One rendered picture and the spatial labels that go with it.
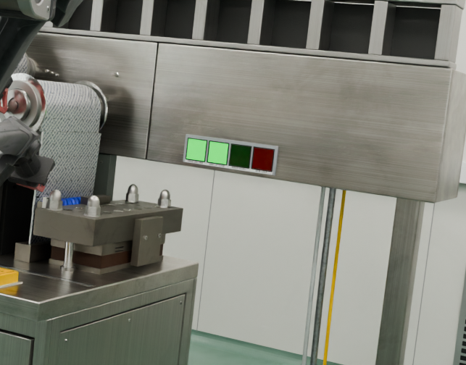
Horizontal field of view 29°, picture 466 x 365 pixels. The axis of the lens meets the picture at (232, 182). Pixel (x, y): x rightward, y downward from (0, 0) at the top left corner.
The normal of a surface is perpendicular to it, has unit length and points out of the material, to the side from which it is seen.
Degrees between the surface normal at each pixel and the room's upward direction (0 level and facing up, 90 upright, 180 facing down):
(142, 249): 90
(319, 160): 90
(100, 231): 90
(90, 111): 90
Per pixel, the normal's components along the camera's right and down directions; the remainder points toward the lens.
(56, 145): 0.89, 0.18
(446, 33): -0.43, 0.04
